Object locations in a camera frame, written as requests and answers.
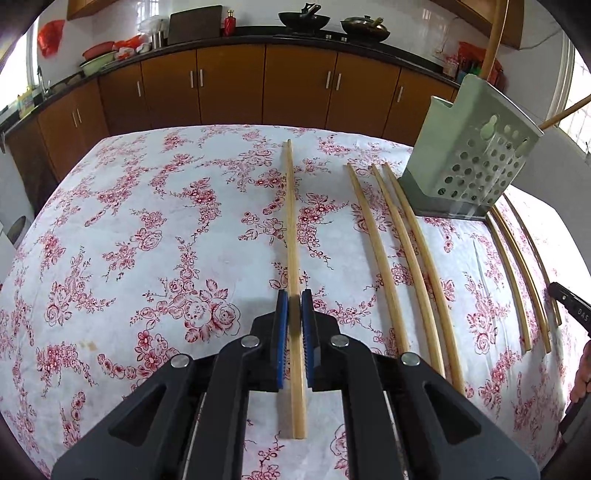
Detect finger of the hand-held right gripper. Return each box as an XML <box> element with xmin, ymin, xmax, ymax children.
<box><xmin>549</xmin><ymin>281</ymin><xmax>591</xmax><ymax>335</ymax></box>

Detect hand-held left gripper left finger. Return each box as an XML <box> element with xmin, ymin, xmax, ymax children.
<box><xmin>52</xmin><ymin>290</ymin><xmax>290</xmax><ymax>480</ymax></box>

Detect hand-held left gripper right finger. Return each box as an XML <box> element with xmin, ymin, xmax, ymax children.
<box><xmin>301</xmin><ymin>289</ymin><xmax>540</xmax><ymax>480</ymax></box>

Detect wooden chopstick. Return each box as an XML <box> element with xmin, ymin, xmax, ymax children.
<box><xmin>503</xmin><ymin>193</ymin><xmax>563</xmax><ymax>326</ymax></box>
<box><xmin>478</xmin><ymin>0</ymin><xmax>506</xmax><ymax>79</ymax></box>
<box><xmin>381</xmin><ymin>162</ymin><xmax>466</xmax><ymax>395</ymax></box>
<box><xmin>345</xmin><ymin>162</ymin><xmax>411</xmax><ymax>356</ymax></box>
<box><xmin>283</xmin><ymin>139</ymin><xmax>307</xmax><ymax>440</ymax></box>
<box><xmin>538</xmin><ymin>93</ymin><xmax>591</xmax><ymax>131</ymax></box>
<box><xmin>486</xmin><ymin>215</ymin><xmax>533</xmax><ymax>354</ymax></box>
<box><xmin>492</xmin><ymin>205</ymin><xmax>552</xmax><ymax>355</ymax></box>
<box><xmin>370</xmin><ymin>164</ymin><xmax>446</xmax><ymax>378</ymax></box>

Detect green perforated chopstick holder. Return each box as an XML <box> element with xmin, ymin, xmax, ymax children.
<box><xmin>399</xmin><ymin>73</ymin><xmax>546</xmax><ymax>220</ymax></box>

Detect person's right hand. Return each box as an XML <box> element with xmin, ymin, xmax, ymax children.
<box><xmin>569</xmin><ymin>339</ymin><xmax>591</xmax><ymax>405</ymax></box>

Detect red floral tablecloth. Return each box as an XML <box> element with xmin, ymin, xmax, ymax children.
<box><xmin>0</xmin><ymin>124</ymin><xmax>591</xmax><ymax>480</ymax></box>

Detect large side window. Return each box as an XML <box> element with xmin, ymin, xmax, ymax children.
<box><xmin>560</xmin><ymin>32</ymin><xmax>591</xmax><ymax>154</ymax></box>

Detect brown lower kitchen cabinets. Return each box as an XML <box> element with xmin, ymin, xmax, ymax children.
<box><xmin>4</xmin><ymin>41</ymin><xmax>462</xmax><ymax>195</ymax></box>

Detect red bag over condiments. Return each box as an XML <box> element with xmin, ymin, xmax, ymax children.
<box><xmin>457</xmin><ymin>41</ymin><xmax>504</xmax><ymax>86</ymax></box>

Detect dark kitchen countertop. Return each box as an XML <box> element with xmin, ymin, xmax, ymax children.
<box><xmin>0</xmin><ymin>25</ymin><xmax>459</xmax><ymax>121</ymax></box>

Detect gas stove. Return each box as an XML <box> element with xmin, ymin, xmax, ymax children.
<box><xmin>272</xmin><ymin>28</ymin><xmax>393</xmax><ymax>44</ymax></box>

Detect pan with metal lid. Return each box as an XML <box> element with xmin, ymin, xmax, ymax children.
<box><xmin>341</xmin><ymin>15</ymin><xmax>391</xmax><ymax>41</ymax></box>

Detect black wok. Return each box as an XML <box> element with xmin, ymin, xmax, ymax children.
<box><xmin>278</xmin><ymin>2</ymin><xmax>331</xmax><ymax>33</ymax></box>

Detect dark brown cutting board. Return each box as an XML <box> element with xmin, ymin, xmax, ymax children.
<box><xmin>167</xmin><ymin>6</ymin><xmax>223</xmax><ymax>45</ymax></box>

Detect red and white bags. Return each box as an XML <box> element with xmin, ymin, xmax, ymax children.
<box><xmin>115</xmin><ymin>36</ymin><xmax>153</xmax><ymax>58</ymax></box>

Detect green basin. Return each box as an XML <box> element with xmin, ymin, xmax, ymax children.
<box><xmin>79</xmin><ymin>51</ymin><xmax>119</xmax><ymax>77</ymax></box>

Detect white plastic bag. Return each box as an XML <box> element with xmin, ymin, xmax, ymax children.
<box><xmin>137</xmin><ymin>17</ymin><xmax>168</xmax><ymax>38</ymax></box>

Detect red basin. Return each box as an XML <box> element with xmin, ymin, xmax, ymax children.
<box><xmin>83</xmin><ymin>41</ymin><xmax>115</xmax><ymax>60</ymax></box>

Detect window above sink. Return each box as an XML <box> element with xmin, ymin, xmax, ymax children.
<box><xmin>0</xmin><ymin>28</ymin><xmax>40</xmax><ymax>116</ymax></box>

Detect brown upper wall cabinets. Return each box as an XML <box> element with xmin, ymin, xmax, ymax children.
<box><xmin>67</xmin><ymin>0</ymin><xmax>108</xmax><ymax>20</ymax></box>
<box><xmin>431</xmin><ymin>0</ymin><xmax>525</xmax><ymax>49</ymax></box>

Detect red bag on wall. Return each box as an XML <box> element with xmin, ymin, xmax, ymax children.
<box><xmin>38</xmin><ymin>20</ymin><xmax>65</xmax><ymax>58</ymax></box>

